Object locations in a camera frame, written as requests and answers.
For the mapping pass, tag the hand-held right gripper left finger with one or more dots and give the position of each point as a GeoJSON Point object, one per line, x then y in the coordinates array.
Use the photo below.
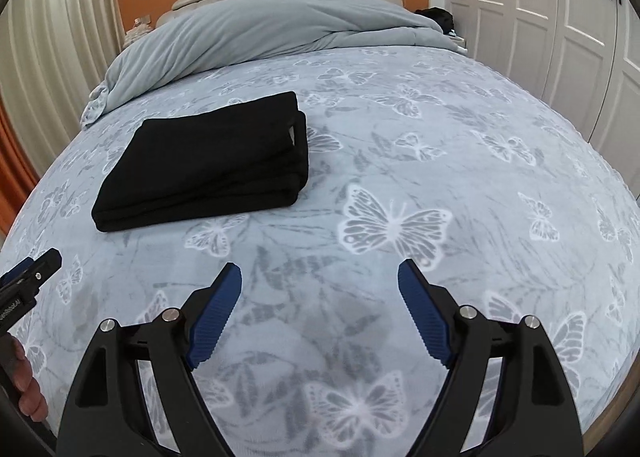
{"type": "Point", "coordinates": [215, 317]}

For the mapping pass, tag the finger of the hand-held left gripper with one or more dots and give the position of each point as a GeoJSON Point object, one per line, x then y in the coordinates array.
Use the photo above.
{"type": "Point", "coordinates": [42, 264]}

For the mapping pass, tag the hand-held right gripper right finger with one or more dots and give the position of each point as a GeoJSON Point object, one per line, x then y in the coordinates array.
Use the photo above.
{"type": "Point", "coordinates": [425, 317]}

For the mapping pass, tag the black pants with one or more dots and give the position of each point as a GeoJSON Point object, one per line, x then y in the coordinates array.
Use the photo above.
{"type": "Point", "coordinates": [200, 162]}

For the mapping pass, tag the person's left hand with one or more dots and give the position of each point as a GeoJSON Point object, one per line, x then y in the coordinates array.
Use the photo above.
{"type": "Point", "coordinates": [30, 387]}

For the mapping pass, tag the orange curtain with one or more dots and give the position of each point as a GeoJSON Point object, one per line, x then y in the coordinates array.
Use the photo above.
{"type": "Point", "coordinates": [12, 172]}

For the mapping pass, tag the bed with butterfly sheet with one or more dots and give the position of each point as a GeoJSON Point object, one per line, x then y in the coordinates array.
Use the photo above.
{"type": "Point", "coordinates": [400, 162]}

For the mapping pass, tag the white curtain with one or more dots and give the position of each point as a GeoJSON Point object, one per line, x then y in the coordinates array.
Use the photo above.
{"type": "Point", "coordinates": [55, 37]}

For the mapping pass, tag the grey duvet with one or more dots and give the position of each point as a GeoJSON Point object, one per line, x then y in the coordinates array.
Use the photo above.
{"type": "Point", "coordinates": [260, 27]}

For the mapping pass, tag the black bag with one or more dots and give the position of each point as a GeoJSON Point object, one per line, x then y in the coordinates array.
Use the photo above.
{"type": "Point", "coordinates": [434, 17]}

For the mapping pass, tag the white wardrobe doors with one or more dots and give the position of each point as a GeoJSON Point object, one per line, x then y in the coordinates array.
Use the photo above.
{"type": "Point", "coordinates": [550, 12]}

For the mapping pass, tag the white wall socket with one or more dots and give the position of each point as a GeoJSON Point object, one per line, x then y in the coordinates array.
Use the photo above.
{"type": "Point", "coordinates": [143, 19]}

